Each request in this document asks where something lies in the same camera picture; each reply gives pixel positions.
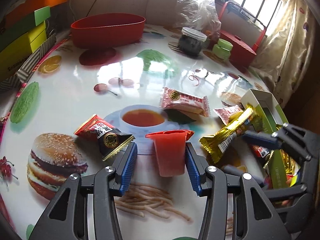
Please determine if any gold snack bar wrapper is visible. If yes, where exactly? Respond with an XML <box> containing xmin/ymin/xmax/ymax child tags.
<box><xmin>199</xmin><ymin>103</ymin><xmax>258</xmax><ymax>163</ymax></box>

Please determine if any red jelly cup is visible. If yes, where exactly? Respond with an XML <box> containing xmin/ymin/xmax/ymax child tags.
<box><xmin>145</xmin><ymin>129</ymin><xmax>194</xmax><ymax>177</ymax></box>

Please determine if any pink white candy packet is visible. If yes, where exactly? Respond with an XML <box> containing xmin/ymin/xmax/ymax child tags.
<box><xmin>160</xmin><ymin>87</ymin><xmax>210</xmax><ymax>118</ymax></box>

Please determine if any gold wrapper in box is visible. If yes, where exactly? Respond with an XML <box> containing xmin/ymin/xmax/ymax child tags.
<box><xmin>274</xmin><ymin>125</ymin><xmax>301</xmax><ymax>176</ymax></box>

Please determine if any white green cardboard box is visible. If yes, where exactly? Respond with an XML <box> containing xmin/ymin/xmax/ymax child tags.
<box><xmin>241</xmin><ymin>89</ymin><xmax>289</xmax><ymax>189</ymax></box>

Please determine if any red packet in box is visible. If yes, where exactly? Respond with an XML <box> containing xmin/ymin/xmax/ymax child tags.
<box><xmin>249</xmin><ymin>144</ymin><xmax>270</xmax><ymax>158</ymax></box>

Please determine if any small pink candy packet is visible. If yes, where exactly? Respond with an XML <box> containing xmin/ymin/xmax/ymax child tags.
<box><xmin>214</xmin><ymin>105</ymin><xmax>243</xmax><ymax>125</ymax></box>

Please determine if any cream patterned curtain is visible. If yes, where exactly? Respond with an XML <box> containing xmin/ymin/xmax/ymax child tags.
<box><xmin>251</xmin><ymin>0</ymin><xmax>316</xmax><ymax>108</ymax></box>

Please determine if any red black candy packet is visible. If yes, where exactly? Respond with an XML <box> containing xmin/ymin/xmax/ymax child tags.
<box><xmin>74</xmin><ymin>114</ymin><xmax>135</xmax><ymax>161</ymax></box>

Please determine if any red basket with lid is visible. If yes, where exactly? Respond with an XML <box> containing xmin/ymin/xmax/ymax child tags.
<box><xmin>217</xmin><ymin>0</ymin><xmax>267</xmax><ymax>68</ymax></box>

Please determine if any green cream jar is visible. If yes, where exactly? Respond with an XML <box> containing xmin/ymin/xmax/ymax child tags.
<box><xmin>212</xmin><ymin>38</ymin><xmax>233</xmax><ymax>61</ymax></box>

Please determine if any dark jar white lid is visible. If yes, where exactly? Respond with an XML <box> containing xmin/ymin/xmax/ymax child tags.
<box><xmin>178</xmin><ymin>27</ymin><xmax>207</xmax><ymax>57</ymax></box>

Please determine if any clear plastic bag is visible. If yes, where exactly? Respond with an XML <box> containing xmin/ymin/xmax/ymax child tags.
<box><xmin>174</xmin><ymin>0</ymin><xmax>221</xmax><ymax>34</ymax></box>

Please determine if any yellow box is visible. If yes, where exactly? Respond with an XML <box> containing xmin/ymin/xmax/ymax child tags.
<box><xmin>0</xmin><ymin>21</ymin><xmax>47</xmax><ymax>81</ymax></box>

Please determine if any red oval basin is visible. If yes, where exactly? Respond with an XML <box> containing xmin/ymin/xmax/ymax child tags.
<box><xmin>71</xmin><ymin>13</ymin><xmax>146</xmax><ymax>49</ymax></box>

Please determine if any orange box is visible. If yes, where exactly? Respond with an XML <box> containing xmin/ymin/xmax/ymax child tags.
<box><xmin>1</xmin><ymin>0</ymin><xmax>68</xmax><ymax>29</ymax></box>

